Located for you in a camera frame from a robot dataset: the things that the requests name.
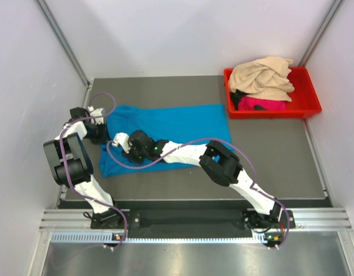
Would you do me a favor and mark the blue t-shirt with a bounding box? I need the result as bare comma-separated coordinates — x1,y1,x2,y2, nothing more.
99,104,232,178

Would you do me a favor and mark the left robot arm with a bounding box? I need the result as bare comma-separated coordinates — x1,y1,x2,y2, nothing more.
43,106,125,229

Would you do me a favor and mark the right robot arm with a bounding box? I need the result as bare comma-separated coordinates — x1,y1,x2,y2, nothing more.
113,131,290,233

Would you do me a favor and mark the black t-shirt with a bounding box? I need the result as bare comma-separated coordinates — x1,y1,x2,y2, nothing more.
229,89,247,110

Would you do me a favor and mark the pink t-shirt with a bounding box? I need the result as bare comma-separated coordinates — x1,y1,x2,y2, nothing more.
238,96,286,111

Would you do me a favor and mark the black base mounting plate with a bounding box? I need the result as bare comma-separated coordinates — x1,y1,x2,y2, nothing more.
57,200,334,239

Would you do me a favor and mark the beige t-shirt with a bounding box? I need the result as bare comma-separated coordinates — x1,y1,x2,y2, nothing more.
228,56,294,102

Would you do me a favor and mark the red plastic bin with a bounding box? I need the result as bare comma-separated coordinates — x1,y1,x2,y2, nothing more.
224,67,322,119

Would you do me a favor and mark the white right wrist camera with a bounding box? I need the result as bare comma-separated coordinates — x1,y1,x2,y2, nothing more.
111,132,130,153

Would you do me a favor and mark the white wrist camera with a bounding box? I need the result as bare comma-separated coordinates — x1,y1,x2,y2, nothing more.
111,132,130,153
87,106,106,125

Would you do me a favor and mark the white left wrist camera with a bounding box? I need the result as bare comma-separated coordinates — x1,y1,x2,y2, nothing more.
87,106,106,125

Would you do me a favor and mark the white slotted cable duct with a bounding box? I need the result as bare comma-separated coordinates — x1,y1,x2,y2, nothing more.
51,232,268,244

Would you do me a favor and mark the left corner aluminium post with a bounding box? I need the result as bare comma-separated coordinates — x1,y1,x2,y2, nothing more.
35,0,93,87

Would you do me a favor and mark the corner aluminium post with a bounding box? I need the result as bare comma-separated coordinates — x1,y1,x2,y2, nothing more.
298,0,345,67
35,0,93,87

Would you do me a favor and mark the right corner aluminium post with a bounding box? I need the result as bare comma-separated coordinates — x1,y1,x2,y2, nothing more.
298,0,345,67

